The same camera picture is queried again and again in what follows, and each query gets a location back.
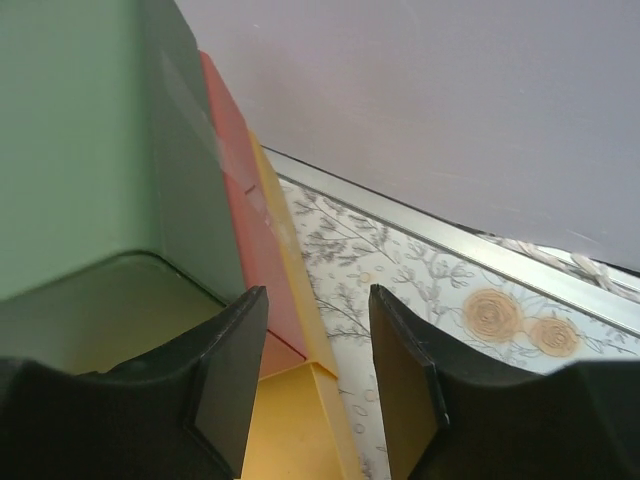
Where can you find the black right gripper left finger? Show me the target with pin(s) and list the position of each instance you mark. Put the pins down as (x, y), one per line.
(180, 411)

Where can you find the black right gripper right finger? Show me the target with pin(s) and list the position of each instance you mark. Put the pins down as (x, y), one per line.
(452, 412)

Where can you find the yellow drawer box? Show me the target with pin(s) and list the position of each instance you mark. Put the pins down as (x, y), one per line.
(300, 400)

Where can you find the red drawer box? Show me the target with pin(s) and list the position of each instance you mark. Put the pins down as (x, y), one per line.
(259, 250)

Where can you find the green drawer box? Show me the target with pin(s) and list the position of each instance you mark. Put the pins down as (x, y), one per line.
(116, 232)

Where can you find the floral patterned table mat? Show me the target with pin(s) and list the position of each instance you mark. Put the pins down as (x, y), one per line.
(346, 252)

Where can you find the aluminium frame rail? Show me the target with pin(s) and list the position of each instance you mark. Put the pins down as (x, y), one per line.
(588, 299)

